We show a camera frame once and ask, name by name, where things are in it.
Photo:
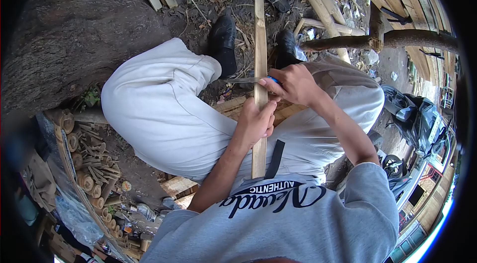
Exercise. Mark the person's left hand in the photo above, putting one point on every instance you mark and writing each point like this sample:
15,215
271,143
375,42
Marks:
253,123

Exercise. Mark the person's right hand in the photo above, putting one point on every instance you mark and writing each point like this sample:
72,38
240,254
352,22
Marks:
298,86

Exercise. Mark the person's left fingers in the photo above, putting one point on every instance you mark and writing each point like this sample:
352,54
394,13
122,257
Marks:
269,114

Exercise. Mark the person's right fingers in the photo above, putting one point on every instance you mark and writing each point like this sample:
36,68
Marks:
283,71

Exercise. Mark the person's right thumb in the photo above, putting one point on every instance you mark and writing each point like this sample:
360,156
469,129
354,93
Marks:
269,86

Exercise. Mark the long bamboo slat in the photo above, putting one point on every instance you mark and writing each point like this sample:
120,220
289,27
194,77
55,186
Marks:
259,39

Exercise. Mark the wooden plank seat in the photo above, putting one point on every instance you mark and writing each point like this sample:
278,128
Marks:
233,106

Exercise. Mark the cut tree branch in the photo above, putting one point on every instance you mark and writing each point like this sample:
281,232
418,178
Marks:
346,42

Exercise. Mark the person's legs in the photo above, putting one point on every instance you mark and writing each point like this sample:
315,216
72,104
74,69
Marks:
160,114

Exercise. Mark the pale wooden block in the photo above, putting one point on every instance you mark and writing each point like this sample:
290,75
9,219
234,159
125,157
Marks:
179,185

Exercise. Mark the person's body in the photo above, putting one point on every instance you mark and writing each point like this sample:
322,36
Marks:
279,233

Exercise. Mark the black motorcycle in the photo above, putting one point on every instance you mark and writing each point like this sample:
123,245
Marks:
417,121

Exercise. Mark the building facade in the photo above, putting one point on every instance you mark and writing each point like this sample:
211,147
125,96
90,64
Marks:
421,210

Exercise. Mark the pile of short bamboo pieces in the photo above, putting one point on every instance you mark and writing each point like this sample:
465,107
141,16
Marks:
89,166

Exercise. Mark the large tree trunk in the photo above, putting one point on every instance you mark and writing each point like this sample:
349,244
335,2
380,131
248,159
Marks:
74,43

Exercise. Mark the clear plastic sheet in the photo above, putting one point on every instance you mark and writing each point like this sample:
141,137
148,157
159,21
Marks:
76,216

